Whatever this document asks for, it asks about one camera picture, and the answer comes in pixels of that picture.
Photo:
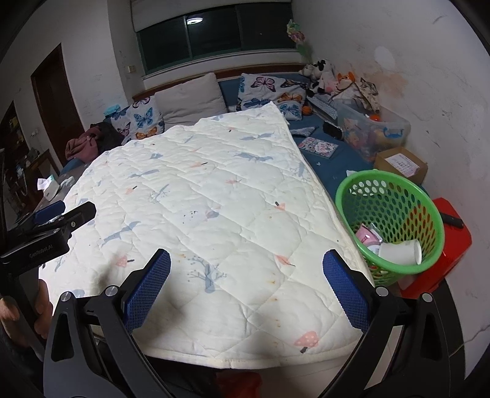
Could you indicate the black handheld device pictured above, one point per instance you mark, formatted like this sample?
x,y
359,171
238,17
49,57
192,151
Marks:
x,y
333,131

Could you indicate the person's left hand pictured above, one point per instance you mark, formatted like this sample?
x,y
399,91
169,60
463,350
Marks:
x,y
44,312

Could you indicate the white paper cup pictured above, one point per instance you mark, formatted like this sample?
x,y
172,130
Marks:
x,y
398,251

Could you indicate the teal cloth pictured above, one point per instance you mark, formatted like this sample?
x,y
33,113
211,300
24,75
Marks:
x,y
113,111

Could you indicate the paper flower wall decoration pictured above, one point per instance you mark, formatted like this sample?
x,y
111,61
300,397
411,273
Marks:
x,y
298,36

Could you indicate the red plastic stool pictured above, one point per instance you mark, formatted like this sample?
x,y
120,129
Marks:
x,y
455,245

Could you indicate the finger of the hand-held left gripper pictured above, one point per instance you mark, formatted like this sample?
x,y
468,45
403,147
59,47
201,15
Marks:
x,y
48,212
78,216

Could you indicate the white tissue box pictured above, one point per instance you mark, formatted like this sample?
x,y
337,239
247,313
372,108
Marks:
x,y
51,187

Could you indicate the small butterfly print pillow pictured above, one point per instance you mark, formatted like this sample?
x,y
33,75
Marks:
x,y
141,118

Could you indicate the brown cardboard box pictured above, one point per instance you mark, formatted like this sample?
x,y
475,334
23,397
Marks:
x,y
386,164

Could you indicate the dark shelf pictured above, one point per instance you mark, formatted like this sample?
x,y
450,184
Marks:
x,y
13,153

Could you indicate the beige pillow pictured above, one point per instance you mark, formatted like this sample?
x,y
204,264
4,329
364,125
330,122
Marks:
x,y
189,99

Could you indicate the pink snack packet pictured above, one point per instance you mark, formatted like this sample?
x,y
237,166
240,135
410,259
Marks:
x,y
365,234

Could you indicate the large butterfly print pillow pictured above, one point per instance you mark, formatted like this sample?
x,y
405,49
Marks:
x,y
268,93

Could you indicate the pink printed booklet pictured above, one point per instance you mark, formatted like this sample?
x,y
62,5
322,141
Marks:
x,y
317,146

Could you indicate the white quilted blanket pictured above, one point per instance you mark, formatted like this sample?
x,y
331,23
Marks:
x,y
210,210

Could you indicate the dark clothes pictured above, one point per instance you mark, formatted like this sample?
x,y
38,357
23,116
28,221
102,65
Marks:
x,y
109,136

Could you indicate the green plastic basket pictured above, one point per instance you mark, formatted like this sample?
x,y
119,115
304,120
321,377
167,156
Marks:
x,y
382,174

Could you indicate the grey patterned cloth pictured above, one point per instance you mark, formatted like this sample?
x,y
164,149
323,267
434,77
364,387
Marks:
x,y
304,130

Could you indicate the grey patterned long box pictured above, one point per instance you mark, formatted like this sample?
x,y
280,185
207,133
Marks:
x,y
323,106

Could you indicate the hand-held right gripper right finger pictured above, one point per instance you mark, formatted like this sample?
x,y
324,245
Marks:
x,y
344,294

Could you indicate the clear plastic storage bin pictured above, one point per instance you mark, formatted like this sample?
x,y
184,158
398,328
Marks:
x,y
394,126

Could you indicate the dark window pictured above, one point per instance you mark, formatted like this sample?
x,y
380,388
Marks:
x,y
214,34

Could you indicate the pink jacket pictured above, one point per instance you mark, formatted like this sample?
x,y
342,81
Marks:
x,y
82,145

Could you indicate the brown wooden door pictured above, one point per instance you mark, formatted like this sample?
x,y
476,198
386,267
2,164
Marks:
x,y
55,99

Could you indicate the orange fox plush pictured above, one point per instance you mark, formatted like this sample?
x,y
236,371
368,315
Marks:
x,y
345,79

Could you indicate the black and white cow plush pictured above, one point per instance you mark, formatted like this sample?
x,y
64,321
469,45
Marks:
x,y
319,74

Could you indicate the black remote control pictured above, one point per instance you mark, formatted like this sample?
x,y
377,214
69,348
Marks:
x,y
453,221

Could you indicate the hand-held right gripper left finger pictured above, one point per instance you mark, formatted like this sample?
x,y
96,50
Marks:
x,y
147,291

